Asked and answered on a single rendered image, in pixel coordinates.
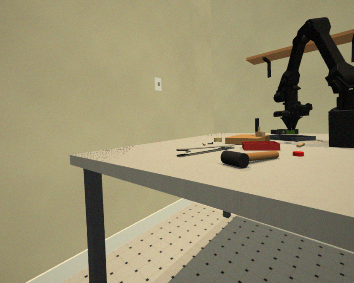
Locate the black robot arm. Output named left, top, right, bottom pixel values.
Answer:
left=273, top=17, right=354, bottom=113

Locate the red shallow tray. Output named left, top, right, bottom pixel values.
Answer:
left=242, top=141, right=280, bottom=151

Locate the red short cylinder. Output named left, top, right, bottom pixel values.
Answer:
left=293, top=151, right=304, bottom=156

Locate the black-headed mallet with wooden handle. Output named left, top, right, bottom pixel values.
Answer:
left=221, top=150, right=279, bottom=168

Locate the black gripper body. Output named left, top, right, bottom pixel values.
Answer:
left=273, top=99, right=309, bottom=117

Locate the light wooden board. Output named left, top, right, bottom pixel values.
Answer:
left=225, top=134, right=270, bottom=145

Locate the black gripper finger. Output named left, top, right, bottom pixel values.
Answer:
left=280, top=117, right=294, bottom=131
left=292, top=117, right=302, bottom=129

